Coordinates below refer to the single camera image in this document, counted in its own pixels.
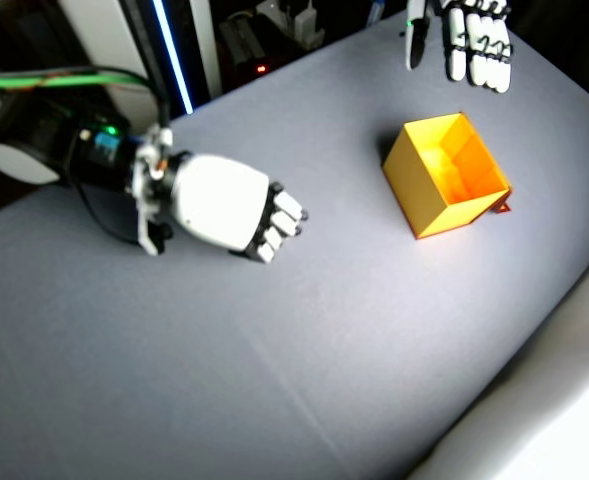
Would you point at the red and yellow box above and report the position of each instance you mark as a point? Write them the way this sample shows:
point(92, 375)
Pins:
point(424, 195)

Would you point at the black device with red light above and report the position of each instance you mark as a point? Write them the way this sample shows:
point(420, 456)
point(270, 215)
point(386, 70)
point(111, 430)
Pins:
point(254, 65)

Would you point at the grey table cloth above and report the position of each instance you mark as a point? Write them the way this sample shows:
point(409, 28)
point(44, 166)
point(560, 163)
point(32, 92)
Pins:
point(224, 350)

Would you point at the white plug adapter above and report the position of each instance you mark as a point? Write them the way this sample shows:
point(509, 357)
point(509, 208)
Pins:
point(308, 27)

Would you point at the white rounded panel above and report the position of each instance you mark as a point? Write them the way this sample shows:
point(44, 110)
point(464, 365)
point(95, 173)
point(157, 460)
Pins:
point(549, 410)

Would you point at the white post with blue light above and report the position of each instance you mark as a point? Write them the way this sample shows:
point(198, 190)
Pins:
point(99, 35)

